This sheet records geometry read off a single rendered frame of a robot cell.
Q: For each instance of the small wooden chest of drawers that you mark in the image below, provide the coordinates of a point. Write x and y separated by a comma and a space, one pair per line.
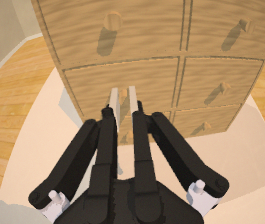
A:
180, 55

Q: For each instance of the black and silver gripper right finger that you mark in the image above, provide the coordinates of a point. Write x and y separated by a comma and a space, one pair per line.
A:
205, 187

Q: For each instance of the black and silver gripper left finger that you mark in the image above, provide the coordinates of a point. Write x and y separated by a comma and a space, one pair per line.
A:
55, 193

